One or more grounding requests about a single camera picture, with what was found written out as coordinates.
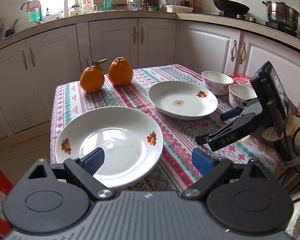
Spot white plate with fruit print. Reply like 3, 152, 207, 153
148, 81, 218, 120

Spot white kitchen cabinets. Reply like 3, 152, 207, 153
0, 18, 300, 139

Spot kitchen faucet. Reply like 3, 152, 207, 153
20, 0, 43, 24

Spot gloved right hand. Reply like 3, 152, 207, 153
257, 114, 300, 158

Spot white pink floral bowl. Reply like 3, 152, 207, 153
202, 71, 234, 96

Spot orange with leaf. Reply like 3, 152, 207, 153
80, 58, 108, 94

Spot orange without leaf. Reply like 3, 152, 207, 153
108, 57, 133, 86

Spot steel pot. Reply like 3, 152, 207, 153
262, 1, 300, 31

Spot black wok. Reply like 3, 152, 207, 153
213, 0, 250, 15

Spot teal bottle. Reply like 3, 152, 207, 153
103, 0, 112, 11

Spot black cable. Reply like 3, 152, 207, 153
283, 123, 300, 174

